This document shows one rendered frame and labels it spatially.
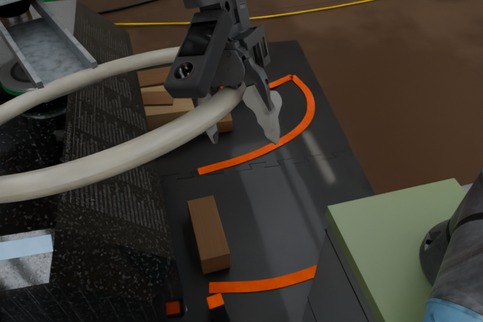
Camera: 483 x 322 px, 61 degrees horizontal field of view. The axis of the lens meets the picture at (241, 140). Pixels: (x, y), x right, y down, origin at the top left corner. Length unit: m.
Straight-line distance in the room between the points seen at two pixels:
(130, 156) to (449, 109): 2.42
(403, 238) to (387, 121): 1.66
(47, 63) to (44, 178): 0.56
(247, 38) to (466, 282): 0.40
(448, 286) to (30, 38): 0.99
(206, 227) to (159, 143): 1.31
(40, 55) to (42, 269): 0.48
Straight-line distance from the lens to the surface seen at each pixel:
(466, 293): 0.59
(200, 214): 1.78
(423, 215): 0.95
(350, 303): 0.97
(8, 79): 1.37
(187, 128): 0.47
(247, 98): 0.52
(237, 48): 0.50
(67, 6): 1.83
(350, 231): 0.88
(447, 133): 2.56
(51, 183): 0.47
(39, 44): 1.09
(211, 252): 1.68
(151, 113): 2.16
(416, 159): 2.34
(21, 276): 1.05
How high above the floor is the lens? 1.60
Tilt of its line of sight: 46 degrees down
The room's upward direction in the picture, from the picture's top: straight up
